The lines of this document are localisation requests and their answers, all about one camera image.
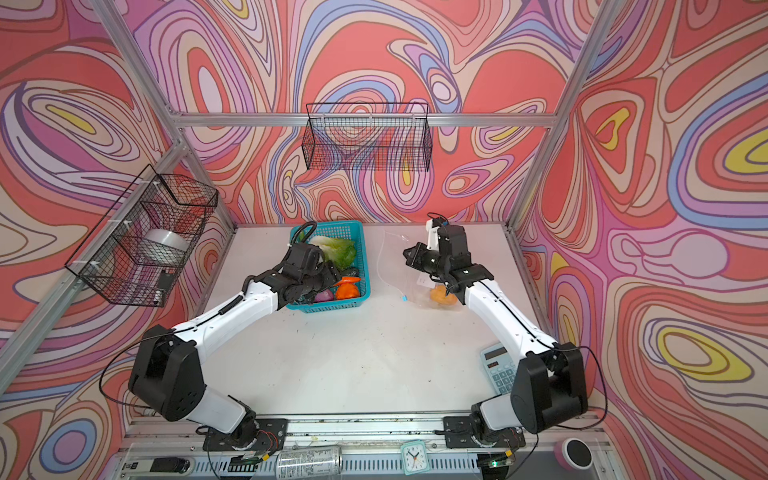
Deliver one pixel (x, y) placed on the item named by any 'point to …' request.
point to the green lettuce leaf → (341, 252)
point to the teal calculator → (501, 367)
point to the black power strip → (158, 466)
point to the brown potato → (439, 295)
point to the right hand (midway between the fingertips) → (405, 257)
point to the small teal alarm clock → (415, 457)
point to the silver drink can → (309, 463)
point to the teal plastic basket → (348, 230)
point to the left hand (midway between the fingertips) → (340, 274)
